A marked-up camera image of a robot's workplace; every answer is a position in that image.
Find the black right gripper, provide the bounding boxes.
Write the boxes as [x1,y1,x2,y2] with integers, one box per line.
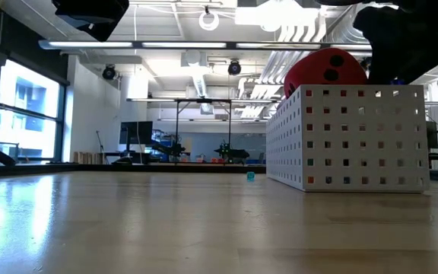
[353,5,438,86]

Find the large red foam die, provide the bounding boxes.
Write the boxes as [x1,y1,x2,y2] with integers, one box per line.
[283,46,369,100]

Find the black round ceiling fixture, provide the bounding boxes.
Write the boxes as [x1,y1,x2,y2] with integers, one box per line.
[101,63,119,81]
[227,59,243,77]

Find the overhead light bar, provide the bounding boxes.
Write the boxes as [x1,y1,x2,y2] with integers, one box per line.
[38,39,373,51]

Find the white perforated bin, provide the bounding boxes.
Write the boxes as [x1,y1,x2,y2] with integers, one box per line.
[266,84,431,193]

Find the black computer monitor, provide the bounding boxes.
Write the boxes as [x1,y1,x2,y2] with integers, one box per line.
[119,120,154,153]

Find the row of wooden blocks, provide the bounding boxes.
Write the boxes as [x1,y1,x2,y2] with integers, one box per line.
[72,150,105,165]

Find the silver ventilation duct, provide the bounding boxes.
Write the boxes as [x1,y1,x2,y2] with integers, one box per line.
[317,4,361,43]

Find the white ring light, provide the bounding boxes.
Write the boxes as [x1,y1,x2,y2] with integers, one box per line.
[198,8,221,32]

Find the window with dark frame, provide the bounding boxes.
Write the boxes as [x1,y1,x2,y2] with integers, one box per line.
[0,56,68,163]

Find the background black gantry frame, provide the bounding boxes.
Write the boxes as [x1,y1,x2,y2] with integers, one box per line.
[174,97,233,150]

